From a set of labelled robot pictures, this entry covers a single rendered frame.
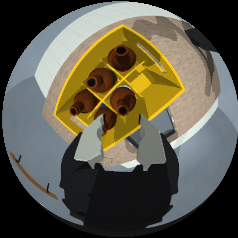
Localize yellow bottle crate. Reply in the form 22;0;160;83
54;25;185;151

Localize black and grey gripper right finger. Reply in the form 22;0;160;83
136;114;179;195

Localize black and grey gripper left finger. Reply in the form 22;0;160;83
59;113;105;189

